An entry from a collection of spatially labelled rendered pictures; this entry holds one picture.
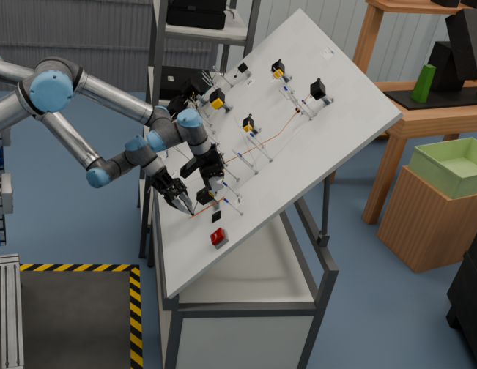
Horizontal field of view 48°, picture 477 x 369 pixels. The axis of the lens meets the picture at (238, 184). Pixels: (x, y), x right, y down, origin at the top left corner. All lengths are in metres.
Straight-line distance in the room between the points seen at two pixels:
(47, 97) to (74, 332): 1.64
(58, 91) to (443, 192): 2.65
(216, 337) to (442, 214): 1.98
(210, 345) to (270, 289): 0.32
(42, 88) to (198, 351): 1.17
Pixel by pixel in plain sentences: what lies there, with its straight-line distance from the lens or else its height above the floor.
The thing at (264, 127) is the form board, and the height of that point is 1.33.
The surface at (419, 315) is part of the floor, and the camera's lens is 3.63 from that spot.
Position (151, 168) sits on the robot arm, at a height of 1.22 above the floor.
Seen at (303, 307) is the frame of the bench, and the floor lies 0.80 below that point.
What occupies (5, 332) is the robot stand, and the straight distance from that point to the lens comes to 2.77.
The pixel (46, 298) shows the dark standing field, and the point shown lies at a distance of 3.22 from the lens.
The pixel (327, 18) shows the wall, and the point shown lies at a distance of 6.22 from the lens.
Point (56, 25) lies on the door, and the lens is 5.36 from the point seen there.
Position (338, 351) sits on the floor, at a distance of 3.18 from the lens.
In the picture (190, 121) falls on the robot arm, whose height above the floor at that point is 1.48.
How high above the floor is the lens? 2.25
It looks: 31 degrees down
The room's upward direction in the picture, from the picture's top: 11 degrees clockwise
